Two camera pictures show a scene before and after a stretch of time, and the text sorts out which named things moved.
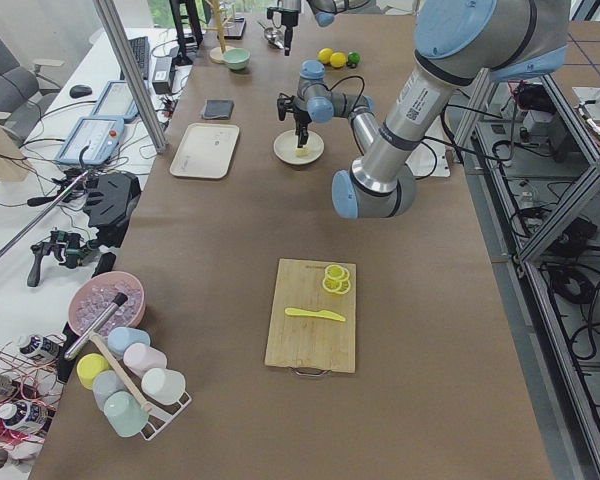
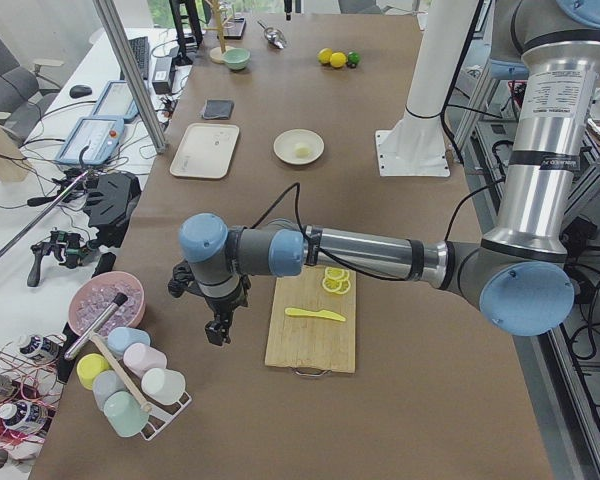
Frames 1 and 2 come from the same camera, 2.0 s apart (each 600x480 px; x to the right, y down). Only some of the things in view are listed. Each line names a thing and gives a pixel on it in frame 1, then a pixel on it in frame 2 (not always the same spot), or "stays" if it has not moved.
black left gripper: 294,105 to 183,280
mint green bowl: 236,58 stays
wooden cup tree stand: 216,53 stays
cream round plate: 285,146 stays
